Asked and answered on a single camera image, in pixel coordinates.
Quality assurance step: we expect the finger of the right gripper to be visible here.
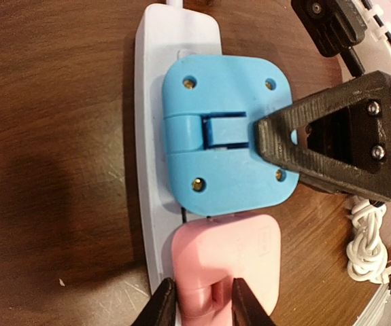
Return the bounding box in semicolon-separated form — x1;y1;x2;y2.
254;71;391;201

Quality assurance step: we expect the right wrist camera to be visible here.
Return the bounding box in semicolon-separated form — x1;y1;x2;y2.
291;0;367;57

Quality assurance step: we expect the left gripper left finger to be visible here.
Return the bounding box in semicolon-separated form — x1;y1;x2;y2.
132;278;177;326

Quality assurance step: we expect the light blue power strip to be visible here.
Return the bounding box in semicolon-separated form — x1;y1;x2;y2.
134;1;222;291

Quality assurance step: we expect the pink plug adapter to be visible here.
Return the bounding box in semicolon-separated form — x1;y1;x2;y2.
171;215;281;325

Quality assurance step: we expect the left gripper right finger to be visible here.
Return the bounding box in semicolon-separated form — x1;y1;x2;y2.
232;278;275;326

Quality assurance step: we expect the white cable of purple strip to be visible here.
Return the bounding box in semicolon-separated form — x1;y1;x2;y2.
346;198;390;285

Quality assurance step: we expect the blue plug adapter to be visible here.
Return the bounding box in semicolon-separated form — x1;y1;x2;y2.
162;55;299;216

